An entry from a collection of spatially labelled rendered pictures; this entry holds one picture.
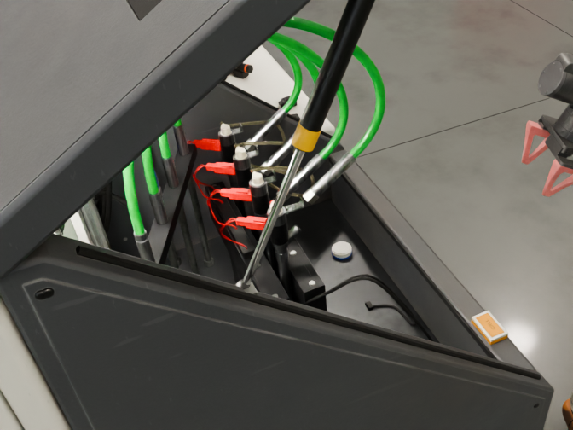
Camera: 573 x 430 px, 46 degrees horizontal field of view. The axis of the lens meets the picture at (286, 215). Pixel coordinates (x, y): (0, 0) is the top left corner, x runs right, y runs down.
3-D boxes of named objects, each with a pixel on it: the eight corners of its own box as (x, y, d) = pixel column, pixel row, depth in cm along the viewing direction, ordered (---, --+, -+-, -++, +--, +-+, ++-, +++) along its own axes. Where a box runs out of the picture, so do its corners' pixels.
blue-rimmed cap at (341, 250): (355, 256, 133) (355, 250, 133) (337, 262, 133) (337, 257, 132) (346, 243, 136) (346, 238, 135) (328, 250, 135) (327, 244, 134)
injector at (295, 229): (310, 303, 115) (302, 208, 101) (284, 313, 114) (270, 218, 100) (304, 292, 117) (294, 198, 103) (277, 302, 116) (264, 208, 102)
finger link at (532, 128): (518, 174, 120) (550, 131, 115) (505, 151, 126) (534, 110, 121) (549, 183, 123) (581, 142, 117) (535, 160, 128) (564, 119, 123)
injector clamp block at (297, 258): (330, 344, 118) (325, 283, 108) (276, 365, 115) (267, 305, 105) (261, 228, 142) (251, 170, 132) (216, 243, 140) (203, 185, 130)
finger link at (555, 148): (534, 199, 115) (567, 155, 110) (518, 174, 121) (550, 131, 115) (566, 208, 117) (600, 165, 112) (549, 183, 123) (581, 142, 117)
